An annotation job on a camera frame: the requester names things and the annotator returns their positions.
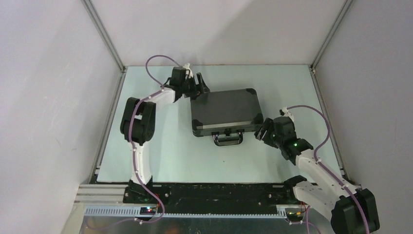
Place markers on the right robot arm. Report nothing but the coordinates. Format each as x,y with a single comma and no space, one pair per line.
349,209

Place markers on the black poker case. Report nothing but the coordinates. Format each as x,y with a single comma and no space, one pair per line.
226,115

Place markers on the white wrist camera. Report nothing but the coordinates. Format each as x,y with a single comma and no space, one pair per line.
189,72
285,113

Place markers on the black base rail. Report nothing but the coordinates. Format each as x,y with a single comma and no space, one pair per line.
216,198

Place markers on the left aluminium frame post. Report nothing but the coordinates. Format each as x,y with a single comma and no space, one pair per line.
102,31

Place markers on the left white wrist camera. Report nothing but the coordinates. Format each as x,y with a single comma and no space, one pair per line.
189,72

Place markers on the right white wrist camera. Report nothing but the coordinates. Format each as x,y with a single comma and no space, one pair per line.
285,113

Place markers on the right aluminium frame post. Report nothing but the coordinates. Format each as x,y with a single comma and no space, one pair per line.
332,31

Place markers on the aluminium frame post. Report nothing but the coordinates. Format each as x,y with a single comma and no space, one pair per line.
332,31
102,31

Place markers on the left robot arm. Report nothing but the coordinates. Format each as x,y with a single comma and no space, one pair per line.
139,119

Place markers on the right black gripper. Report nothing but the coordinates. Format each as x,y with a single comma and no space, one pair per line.
266,126

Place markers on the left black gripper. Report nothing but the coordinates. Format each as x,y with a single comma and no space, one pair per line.
196,92

